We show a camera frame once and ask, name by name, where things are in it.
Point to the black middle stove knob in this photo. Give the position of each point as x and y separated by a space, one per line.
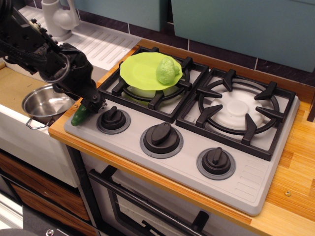
161 141

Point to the dark green toy pickle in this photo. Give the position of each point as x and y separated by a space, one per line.
80 115

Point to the black right stove knob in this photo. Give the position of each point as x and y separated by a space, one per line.
216 163

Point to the lime green plastic plate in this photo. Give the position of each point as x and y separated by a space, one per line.
140 71

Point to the black right burner grate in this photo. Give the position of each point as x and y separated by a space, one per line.
260 142

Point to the wooden drawer front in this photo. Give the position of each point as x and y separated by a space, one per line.
46 195

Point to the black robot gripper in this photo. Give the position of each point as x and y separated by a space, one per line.
75 79

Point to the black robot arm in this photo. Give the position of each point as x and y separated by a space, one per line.
29 45

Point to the white left burner cap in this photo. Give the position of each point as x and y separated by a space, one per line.
169 93

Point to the black oven door handle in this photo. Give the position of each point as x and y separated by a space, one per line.
195 229

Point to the grey toy stove top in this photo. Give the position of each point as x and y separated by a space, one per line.
245 190

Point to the light green toy cauliflower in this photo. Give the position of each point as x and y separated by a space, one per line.
167 71

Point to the black burner grate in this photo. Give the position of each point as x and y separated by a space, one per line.
114 89
260 142

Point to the white right burner cap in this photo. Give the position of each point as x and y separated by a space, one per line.
235 105

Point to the black left burner grate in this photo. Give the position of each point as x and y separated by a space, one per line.
114 89

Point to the white toy sink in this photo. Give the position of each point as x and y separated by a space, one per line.
104 48

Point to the stainless steel pot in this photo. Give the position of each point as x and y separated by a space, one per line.
45 106

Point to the white burner cap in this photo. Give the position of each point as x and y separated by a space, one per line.
169 93
235 105

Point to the grey toy faucet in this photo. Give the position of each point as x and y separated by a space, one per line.
60 22

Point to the black stove knob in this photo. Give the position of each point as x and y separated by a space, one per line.
161 141
216 163
113 121

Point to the black left stove knob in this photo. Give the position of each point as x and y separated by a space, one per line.
113 121

